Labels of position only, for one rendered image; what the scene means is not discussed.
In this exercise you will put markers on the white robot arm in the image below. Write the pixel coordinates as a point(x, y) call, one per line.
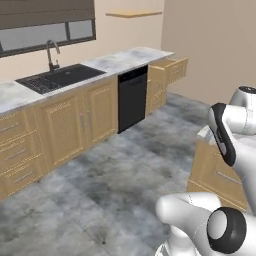
point(196, 216)

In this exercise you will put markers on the wooden corner cabinet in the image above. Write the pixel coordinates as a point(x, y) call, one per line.
point(156, 96)

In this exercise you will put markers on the open wooden drawer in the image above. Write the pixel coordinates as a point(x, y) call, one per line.
point(173, 69)

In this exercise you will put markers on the wooden island cabinet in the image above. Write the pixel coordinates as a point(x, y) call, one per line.
point(215, 170)

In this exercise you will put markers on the wooden drawer front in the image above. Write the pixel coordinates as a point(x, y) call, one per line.
point(18, 151)
point(13, 125)
point(21, 175)

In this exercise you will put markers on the black dishwasher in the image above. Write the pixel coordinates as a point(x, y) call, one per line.
point(132, 98)

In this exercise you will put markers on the wooden cupboard door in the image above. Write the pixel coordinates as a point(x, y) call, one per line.
point(101, 111)
point(61, 130)

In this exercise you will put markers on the black sink basin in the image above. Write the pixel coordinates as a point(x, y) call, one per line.
point(61, 76)

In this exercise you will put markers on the dark metal tap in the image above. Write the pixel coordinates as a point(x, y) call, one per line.
point(51, 56)

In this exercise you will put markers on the dark framed window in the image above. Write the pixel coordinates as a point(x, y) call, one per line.
point(40, 37)

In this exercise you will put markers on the brown window blind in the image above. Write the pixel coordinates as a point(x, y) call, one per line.
point(46, 11)

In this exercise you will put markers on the wooden wall shelf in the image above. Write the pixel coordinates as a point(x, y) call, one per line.
point(133, 14)

